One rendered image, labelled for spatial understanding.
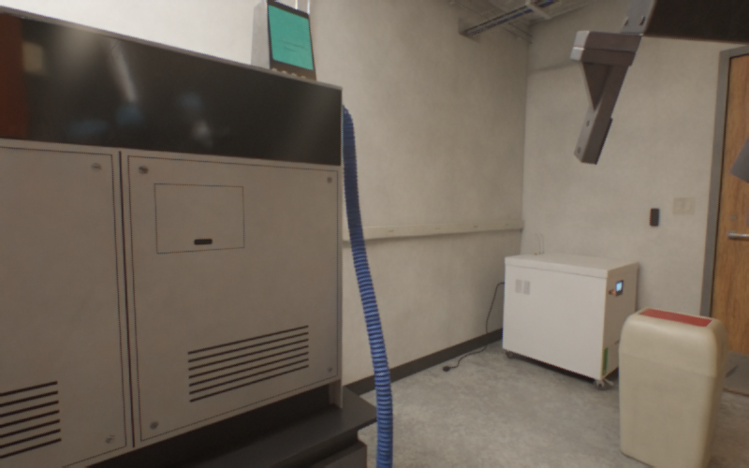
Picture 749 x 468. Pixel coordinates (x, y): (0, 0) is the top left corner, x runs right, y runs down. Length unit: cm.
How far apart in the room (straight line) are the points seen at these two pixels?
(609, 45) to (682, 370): 187
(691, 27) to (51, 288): 75
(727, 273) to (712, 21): 299
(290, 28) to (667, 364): 195
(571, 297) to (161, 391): 253
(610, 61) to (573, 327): 261
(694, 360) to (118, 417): 201
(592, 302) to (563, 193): 111
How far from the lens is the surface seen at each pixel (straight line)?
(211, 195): 70
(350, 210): 87
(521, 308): 306
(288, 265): 77
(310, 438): 85
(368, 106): 239
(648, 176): 338
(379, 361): 82
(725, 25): 39
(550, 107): 372
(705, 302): 335
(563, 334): 296
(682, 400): 220
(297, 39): 90
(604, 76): 38
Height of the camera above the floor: 120
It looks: 5 degrees down
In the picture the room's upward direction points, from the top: straight up
